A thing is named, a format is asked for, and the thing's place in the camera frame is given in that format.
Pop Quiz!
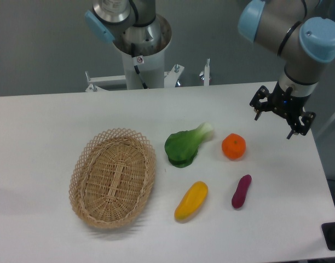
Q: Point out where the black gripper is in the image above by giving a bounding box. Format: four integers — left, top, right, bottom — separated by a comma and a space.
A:
250, 82, 316, 139

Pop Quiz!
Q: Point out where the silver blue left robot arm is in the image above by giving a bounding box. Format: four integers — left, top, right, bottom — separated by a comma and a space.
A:
85, 1, 275, 90

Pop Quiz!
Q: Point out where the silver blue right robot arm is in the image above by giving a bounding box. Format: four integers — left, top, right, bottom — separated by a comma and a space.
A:
238, 1, 335, 138

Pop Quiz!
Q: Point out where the purple sweet potato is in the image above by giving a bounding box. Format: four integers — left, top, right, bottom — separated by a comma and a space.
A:
232, 174, 252, 209

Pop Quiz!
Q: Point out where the orange mandarin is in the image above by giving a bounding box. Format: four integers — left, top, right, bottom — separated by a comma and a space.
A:
222, 133, 246, 160

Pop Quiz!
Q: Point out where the green bok choy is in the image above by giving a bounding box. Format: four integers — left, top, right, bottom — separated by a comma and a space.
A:
164, 122, 214, 168

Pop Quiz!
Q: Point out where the yellow mango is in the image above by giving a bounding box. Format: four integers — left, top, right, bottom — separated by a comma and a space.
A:
174, 181, 209, 222

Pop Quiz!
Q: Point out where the woven wicker basket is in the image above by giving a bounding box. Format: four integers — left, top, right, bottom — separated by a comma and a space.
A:
69, 128, 156, 229

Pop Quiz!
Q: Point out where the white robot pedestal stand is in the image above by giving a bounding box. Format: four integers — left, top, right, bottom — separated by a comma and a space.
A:
84, 15, 213, 93

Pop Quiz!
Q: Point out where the black cable on pedestal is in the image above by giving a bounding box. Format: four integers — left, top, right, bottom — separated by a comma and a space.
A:
130, 43, 149, 90

